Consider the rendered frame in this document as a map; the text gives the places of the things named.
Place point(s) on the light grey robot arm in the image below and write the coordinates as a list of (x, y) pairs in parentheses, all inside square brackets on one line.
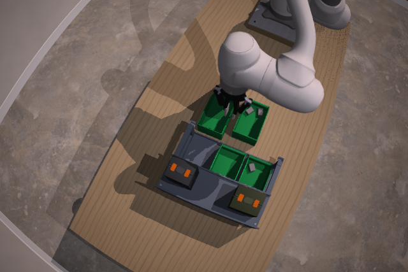
[(288, 81)]

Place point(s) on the green bin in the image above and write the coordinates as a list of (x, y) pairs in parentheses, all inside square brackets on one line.
[(250, 125), (258, 178), (212, 121), (228, 162)]

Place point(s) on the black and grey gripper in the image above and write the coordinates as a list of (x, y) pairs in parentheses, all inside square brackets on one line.
[(219, 92)]

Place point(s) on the grey metal shelf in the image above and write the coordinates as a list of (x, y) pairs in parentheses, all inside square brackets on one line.
[(213, 191)]

